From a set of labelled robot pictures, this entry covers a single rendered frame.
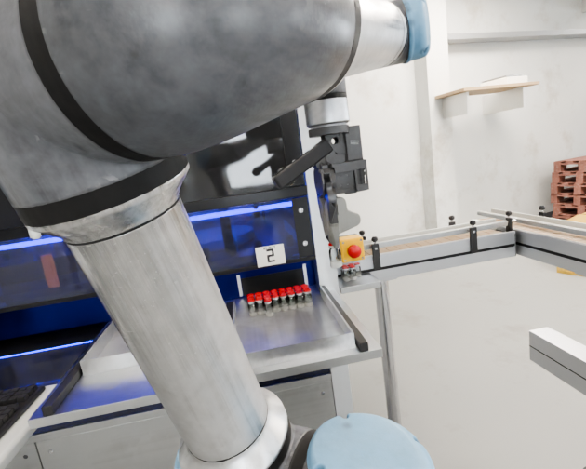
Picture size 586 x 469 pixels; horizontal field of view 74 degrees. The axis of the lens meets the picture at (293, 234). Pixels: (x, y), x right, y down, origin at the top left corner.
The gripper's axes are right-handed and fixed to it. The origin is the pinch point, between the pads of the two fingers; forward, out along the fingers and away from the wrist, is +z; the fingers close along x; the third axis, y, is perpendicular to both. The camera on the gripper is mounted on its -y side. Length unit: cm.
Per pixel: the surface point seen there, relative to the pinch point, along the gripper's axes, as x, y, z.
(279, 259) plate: 44.0, -6.4, 13.2
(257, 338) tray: 19.9, -16.4, 25.3
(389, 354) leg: 59, 30, 60
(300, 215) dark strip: 44.2, 1.8, 1.2
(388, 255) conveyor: 55, 31, 21
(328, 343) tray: 6.5, -1.6, 23.4
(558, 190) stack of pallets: 377, 386, 72
